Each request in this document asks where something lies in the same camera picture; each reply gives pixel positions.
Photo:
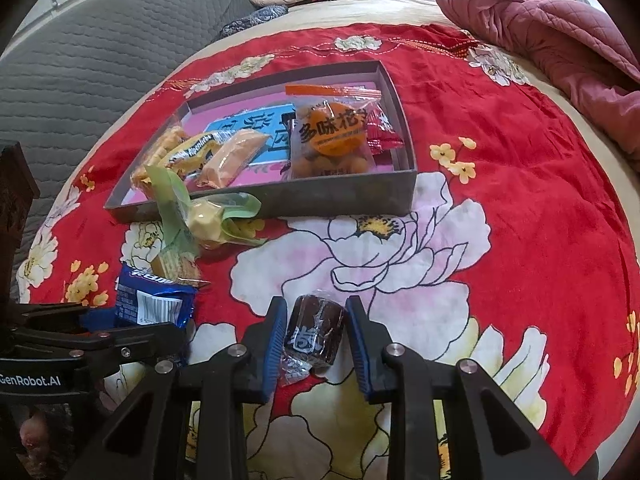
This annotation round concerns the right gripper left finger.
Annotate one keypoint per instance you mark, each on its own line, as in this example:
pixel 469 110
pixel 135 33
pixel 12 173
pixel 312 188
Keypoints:
pixel 264 342

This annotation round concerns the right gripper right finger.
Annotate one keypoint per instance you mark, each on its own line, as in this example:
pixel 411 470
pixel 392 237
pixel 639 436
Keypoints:
pixel 368 340

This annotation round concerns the dark brown candy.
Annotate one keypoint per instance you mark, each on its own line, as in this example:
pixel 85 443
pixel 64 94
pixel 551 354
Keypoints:
pixel 313 337

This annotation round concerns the blue biscuit packet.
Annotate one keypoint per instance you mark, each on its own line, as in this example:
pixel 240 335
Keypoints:
pixel 143 298

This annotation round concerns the yellow pastry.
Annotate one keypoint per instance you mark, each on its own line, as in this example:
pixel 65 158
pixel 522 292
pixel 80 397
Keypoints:
pixel 221 219

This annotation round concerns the orange wafer snack pack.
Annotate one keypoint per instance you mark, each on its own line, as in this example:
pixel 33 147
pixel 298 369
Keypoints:
pixel 231 159

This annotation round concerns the red Alpenliebe candy pack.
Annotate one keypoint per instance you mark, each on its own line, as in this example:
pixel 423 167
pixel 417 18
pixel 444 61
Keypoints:
pixel 382 137

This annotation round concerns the orange peanut snack bag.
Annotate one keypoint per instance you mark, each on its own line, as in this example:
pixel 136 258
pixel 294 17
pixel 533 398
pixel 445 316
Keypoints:
pixel 330 130

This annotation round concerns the small gold cake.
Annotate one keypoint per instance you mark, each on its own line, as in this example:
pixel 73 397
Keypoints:
pixel 177 267

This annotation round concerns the yellow Alpenliebe candy pack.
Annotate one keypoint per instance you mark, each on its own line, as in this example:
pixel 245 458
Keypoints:
pixel 191 155

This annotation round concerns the rice cracker snack pack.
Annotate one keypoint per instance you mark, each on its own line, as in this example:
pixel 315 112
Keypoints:
pixel 172 137

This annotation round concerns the brown Snickers bar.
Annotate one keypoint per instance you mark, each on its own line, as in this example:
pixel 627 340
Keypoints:
pixel 288 125

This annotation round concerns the red floral cloth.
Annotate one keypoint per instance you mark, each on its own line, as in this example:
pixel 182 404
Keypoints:
pixel 515 252

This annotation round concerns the grey shallow box tray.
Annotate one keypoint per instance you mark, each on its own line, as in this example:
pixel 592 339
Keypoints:
pixel 260 103

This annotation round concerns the blue patterned cushion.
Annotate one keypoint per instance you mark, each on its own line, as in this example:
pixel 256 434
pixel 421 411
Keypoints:
pixel 259 16

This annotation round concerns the pink quilted blanket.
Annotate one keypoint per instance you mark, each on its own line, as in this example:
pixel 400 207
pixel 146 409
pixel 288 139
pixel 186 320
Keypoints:
pixel 578 48

